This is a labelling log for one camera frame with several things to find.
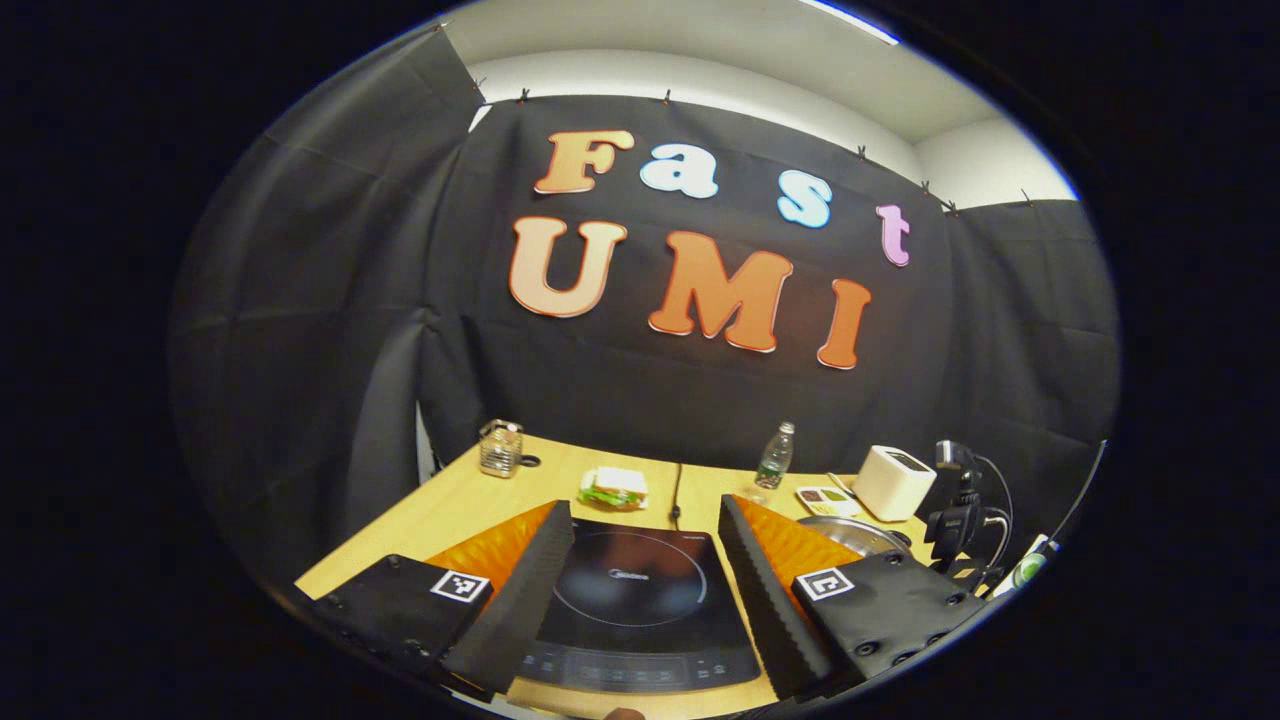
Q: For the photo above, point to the black induction cooktop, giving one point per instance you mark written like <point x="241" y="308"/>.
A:
<point x="640" y="600"/>

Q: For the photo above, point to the white toaster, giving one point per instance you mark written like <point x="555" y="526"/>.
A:
<point x="893" y="485"/>

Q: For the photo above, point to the sandwich with lettuce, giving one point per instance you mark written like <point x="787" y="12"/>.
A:
<point x="613" y="488"/>

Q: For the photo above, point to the black backdrop cloth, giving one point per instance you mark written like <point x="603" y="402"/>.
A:
<point x="300" y="300"/>

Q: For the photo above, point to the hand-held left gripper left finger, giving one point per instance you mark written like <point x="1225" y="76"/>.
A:
<point x="520" y="610"/>

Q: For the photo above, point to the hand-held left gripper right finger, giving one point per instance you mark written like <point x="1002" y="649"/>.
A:
<point x="765" y="600"/>

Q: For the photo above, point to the white divided dish of beans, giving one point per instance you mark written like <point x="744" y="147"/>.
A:
<point x="825" y="500"/>

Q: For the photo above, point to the clear plastic water bottle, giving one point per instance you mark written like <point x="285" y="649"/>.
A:
<point x="773" y="460"/>

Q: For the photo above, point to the white plate with green lettuce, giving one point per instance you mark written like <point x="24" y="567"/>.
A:
<point x="1028" y="570"/>

